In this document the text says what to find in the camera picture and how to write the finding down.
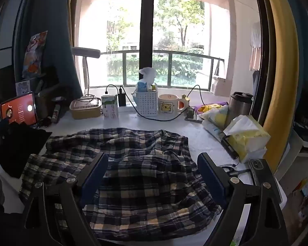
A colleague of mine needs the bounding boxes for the balcony railing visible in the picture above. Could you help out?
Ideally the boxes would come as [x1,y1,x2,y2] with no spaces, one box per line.
[100,49,227,87]

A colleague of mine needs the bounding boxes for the beige storage basket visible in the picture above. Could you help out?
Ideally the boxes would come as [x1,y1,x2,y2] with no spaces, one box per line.
[69,98,103,120]

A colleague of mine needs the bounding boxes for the black cloth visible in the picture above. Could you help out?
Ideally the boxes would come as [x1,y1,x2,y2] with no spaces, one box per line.
[0,122,52,179]

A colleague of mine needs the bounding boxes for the steel tumbler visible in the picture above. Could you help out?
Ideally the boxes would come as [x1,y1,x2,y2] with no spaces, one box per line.
[228,91,254,125]

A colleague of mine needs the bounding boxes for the long black cable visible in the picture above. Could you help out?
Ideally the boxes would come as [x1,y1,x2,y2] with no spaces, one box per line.
[124,84,204,122]

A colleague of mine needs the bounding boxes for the white desk lamp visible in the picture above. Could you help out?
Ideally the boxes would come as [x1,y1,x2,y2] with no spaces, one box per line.
[72,47,101,101]

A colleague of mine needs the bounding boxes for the yellow tissue pack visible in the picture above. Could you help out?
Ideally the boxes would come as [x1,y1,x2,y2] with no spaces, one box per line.
[222,114,272,163]

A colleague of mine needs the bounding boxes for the purple yellow package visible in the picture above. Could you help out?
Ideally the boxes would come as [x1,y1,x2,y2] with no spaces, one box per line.
[196,101,229,114]

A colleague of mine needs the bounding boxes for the short black cable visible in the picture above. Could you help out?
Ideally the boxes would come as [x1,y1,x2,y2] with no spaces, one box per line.
[105,84,122,95]

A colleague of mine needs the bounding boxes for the white yellow-dot tissue pack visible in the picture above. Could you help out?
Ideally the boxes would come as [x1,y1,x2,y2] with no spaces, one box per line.
[201,105,231,132]

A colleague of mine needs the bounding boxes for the small green figurine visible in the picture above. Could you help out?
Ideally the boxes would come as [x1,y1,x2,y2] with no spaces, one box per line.
[185,106,196,120]

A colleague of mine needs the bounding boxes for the white crumpled tissue bag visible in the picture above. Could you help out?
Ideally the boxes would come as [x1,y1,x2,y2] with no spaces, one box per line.
[138,67,157,88]

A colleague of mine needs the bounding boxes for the white green carton box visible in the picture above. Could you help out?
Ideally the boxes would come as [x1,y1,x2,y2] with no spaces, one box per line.
[101,94,119,120]

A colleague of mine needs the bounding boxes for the tablet with red screen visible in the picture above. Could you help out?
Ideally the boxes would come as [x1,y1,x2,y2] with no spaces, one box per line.
[0,92,38,127]

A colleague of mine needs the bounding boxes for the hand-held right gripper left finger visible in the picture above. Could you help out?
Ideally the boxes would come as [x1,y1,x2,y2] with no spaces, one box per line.
[18,153,109,246]

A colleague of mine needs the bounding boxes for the white blue-print wipes pack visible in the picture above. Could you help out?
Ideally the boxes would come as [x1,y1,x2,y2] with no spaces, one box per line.
[202,122,228,143]

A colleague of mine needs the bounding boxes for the blue curtain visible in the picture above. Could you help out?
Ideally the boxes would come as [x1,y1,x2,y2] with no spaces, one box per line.
[14,0,83,101]

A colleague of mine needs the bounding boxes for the blue bottle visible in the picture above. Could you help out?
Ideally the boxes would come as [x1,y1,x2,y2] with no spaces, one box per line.
[136,80,148,93]

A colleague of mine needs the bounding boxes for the paper bag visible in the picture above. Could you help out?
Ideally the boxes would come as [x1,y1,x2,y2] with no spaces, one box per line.
[211,76,228,96]

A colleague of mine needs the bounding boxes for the white power strip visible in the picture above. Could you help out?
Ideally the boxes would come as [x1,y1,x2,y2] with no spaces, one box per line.
[118,102,138,113]

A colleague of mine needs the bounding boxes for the plaid flannel shirt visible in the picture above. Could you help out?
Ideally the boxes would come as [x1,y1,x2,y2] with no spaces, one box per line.
[19,128,222,241]

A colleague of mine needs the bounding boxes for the bear print mug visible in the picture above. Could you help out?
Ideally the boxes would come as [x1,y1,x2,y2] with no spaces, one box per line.
[158,94,190,115]

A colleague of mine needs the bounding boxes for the black power charger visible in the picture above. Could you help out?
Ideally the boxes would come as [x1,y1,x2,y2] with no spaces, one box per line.
[118,86,127,107]

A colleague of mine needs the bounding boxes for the dark window frame post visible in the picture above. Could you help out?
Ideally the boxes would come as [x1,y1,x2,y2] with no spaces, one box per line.
[140,0,155,70]

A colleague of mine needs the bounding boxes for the small printed card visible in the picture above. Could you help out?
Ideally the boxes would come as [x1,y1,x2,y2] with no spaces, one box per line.
[15,80,31,97]

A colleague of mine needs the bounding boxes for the yellow curtain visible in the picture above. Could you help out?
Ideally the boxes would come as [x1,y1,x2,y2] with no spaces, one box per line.
[260,0,299,145]

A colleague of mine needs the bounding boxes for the black power strip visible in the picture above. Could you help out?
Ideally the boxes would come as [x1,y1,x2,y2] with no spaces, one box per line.
[52,104,61,124]

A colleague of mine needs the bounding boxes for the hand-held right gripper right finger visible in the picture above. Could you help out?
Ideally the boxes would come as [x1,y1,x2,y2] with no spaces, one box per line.
[197,153,290,246]

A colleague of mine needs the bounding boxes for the colourful snack bag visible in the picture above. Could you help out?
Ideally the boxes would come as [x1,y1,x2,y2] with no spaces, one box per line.
[22,30,48,80]

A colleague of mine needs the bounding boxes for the black handled scissors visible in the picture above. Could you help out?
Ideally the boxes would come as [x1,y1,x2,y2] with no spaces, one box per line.
[220,165,251,178]

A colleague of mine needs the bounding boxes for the white plastic basket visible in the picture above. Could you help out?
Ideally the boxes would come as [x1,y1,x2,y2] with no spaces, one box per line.
[135,83,159,116]

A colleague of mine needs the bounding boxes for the hanging clothes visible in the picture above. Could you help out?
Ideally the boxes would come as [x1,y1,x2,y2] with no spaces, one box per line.
[248,22,263,72]

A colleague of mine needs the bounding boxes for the grey smartphone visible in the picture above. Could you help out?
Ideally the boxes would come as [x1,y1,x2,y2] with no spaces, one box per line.
[248,158,283,203]

